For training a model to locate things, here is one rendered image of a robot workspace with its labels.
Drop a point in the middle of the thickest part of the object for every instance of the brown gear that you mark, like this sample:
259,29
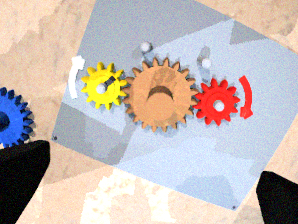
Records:
160,95

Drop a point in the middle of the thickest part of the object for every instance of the blue gear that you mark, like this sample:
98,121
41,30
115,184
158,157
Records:
13,119

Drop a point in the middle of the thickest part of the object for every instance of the red curved arrow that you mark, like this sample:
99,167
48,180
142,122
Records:
246,110

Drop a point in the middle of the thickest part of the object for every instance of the yellow gear with black stripe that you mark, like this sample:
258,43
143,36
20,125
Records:
110,79

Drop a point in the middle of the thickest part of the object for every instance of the white curved arrow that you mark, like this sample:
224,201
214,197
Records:
78,63

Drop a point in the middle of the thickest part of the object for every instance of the red gear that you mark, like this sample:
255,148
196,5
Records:
211,94

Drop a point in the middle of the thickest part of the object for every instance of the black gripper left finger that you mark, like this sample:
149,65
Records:
22,167

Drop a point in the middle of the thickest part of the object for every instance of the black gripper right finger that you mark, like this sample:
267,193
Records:
278,198

